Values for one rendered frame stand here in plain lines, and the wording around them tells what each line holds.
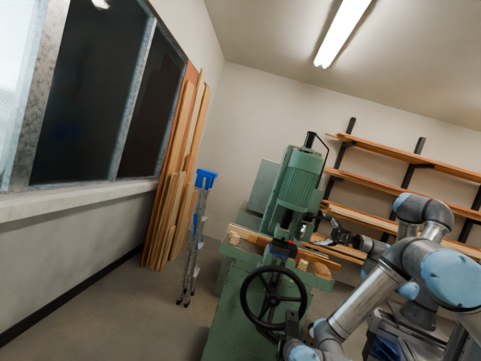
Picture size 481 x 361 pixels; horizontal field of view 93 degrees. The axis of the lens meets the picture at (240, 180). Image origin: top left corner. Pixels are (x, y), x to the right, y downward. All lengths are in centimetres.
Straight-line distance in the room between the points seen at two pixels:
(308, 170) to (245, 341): 95
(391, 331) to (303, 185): 87
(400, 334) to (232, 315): 85
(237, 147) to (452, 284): 317
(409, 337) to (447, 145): 325
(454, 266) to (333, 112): 323
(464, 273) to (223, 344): 112
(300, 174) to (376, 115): 285
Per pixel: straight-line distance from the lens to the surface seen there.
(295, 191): 124
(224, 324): 142
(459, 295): 76
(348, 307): 90
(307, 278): 128
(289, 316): 98
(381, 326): 157
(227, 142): 362
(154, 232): 252
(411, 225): 144
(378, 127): 397
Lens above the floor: 134
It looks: 5 degrees down
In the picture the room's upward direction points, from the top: 17 degrees clockwise
